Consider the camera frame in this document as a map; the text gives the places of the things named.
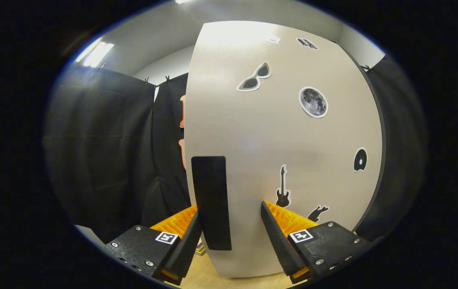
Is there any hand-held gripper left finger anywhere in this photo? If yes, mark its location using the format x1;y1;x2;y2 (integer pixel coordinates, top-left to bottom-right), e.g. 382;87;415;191
104;205;203;286

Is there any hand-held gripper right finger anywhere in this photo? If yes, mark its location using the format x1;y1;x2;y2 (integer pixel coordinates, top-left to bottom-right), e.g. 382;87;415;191
260;200;373;285

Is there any black door handle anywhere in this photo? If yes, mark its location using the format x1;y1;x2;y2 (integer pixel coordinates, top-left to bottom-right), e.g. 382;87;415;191
191;156;232;251

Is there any beige shoe cabinet door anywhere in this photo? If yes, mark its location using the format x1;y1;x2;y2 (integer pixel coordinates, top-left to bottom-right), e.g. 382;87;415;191
184;20;383;279

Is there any grey chair backrest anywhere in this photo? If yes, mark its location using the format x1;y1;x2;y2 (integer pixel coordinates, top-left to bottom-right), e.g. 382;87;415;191
73;224;106;246

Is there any black backdrop cloth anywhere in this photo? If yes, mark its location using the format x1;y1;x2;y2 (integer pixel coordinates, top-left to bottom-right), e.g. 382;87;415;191
44;54;428;241

